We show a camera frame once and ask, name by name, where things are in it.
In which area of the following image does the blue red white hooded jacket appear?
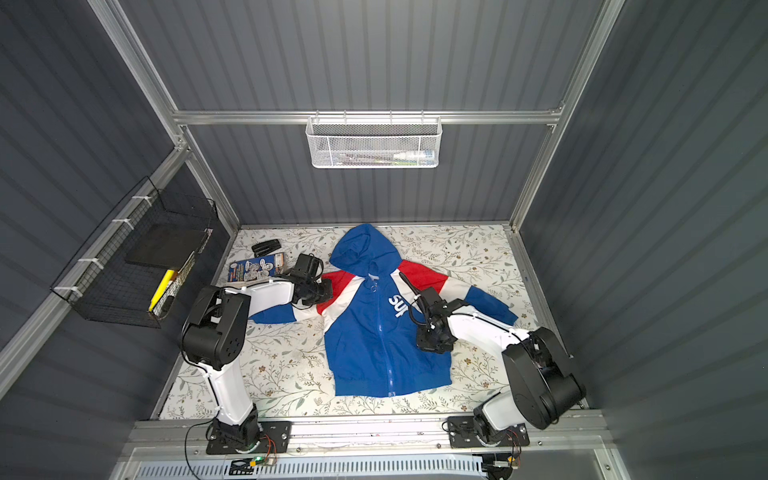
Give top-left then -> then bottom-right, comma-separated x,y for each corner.
250,224 -> 517,398

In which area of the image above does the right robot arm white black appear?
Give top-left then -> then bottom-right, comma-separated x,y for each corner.
413,288 -> 586,445

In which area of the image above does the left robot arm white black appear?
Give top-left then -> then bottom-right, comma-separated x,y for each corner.
180,254 -> 332,428

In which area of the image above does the black stapler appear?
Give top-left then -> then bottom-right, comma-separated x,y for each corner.
251,239 -> 282,258

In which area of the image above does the yellow highlighter marker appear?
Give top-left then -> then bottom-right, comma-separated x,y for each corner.
148,270 -> 177,312

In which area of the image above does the black notebook in basket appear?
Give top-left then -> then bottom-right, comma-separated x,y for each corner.
125,224 -> 209,271

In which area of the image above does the white tube in mesh basket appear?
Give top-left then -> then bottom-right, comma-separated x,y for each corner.
393,150 -> 438,167

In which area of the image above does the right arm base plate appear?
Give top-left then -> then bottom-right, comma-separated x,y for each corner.
441,415 -> 530,449

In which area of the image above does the white wire mesh basket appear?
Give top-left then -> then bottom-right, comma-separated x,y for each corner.
305,115 -> 443,169

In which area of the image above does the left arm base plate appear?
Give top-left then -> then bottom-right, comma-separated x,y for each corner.
206,419 -> 293,455

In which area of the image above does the white perforated cable tray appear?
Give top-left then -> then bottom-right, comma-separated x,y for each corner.
129,454 -> 486,479

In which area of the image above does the black wire wall basket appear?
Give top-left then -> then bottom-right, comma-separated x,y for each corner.
51,180 -> 217,328

